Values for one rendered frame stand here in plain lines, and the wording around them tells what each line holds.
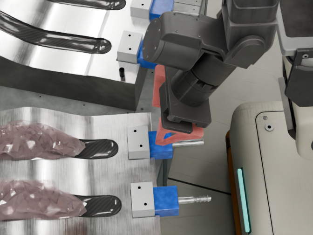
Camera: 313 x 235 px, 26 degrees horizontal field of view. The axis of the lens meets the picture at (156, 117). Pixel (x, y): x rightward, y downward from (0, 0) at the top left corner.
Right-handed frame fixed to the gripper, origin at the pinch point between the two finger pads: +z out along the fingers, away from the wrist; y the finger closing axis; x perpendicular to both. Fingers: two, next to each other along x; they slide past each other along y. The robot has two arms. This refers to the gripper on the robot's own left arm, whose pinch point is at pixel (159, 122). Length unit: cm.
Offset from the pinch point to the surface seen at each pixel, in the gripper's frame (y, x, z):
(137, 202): 7.7, 1.3, 12.0
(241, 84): -76, 74, 75
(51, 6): -34.8, -11.7, 18.2
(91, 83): -17.3, -4.3, 16.4
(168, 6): -31.5, 7.5, 6.5
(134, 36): -23.5, 0.8, 8.4
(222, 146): -52, 66, 79
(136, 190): 5.6, 1.3, 12.1
